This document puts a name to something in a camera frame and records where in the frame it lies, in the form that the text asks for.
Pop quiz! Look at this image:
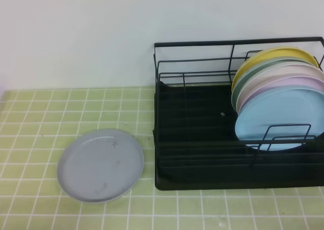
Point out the grey round plate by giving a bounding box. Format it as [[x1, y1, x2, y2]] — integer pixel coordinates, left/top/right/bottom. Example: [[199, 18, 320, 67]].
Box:
[[57, 129, 144, 203]]

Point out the green plate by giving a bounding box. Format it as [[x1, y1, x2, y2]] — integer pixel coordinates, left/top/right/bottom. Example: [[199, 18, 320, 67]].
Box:
[[231, 56, 321, 110]]

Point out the light blue plate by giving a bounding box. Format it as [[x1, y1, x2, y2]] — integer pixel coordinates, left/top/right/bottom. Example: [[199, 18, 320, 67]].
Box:
[[235, 86, 323, 151]]

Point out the beige pink plate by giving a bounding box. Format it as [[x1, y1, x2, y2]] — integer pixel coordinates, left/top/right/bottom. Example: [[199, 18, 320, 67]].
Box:
[[235, 64, 324, 111]]

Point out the yellow plate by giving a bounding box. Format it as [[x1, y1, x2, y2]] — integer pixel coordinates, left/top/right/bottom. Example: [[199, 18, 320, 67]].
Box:
[[231, 47, 319, 91]]

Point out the lilac plate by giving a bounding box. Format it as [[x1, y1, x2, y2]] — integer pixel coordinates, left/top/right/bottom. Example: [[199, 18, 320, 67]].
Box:
[[236, 74, 323, 113]]

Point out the black drip tray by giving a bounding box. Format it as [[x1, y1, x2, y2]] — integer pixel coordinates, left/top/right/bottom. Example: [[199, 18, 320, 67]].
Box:
[[153, 82, 323, 190]]

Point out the black wire dish rack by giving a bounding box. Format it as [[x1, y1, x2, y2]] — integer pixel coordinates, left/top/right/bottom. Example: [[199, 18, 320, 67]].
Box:
[[153, 37, 323, 170]]

